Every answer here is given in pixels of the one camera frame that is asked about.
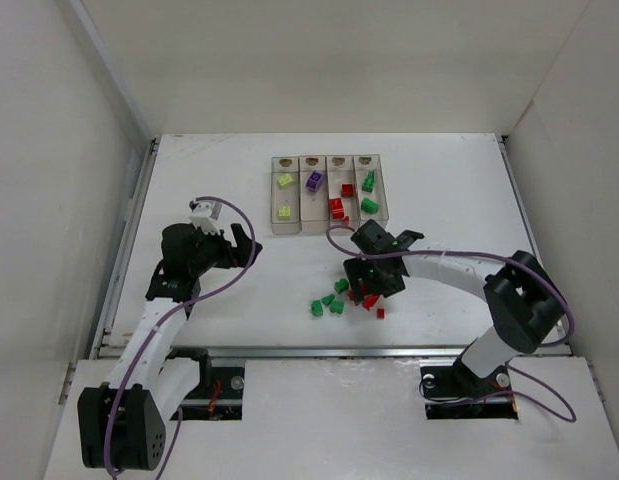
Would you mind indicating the purple lego brick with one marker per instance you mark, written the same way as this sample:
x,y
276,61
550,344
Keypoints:
x,y
315,181

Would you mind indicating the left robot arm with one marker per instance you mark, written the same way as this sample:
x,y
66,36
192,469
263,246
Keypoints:
x,y
122,422

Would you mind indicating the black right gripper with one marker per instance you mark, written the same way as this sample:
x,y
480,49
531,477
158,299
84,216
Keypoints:
x,y
371,279

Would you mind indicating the yellow lego brick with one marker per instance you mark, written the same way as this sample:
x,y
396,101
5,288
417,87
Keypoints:
x,y
284,212
285,180

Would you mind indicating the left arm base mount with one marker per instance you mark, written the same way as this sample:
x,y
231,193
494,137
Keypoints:
x,y
228,381

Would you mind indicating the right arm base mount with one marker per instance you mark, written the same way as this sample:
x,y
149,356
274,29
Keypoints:
x,y
456,382

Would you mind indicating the aluminium front rail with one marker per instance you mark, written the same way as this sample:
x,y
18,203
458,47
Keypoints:
x,y
108,352

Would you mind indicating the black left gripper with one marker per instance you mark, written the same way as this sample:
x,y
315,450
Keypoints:
x,y
229,251

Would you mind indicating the red square lego brick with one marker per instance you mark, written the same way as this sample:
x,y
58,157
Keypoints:
x,y
347,191

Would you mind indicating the red lego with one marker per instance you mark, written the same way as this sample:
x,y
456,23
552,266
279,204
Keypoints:
x,y
337,209

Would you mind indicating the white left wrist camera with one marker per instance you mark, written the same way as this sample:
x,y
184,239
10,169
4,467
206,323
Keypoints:
x,y
204,216

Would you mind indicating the green lego stack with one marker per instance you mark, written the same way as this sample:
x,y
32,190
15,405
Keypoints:
x,y
369,182

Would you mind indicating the red slanted lego brick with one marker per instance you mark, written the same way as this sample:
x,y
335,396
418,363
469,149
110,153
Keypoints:
x,y
370,301

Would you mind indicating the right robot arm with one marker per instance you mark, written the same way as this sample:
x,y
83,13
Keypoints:
x,y
523,302

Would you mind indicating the green lego under pile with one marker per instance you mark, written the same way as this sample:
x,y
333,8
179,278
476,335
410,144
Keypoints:
x,y
341,286

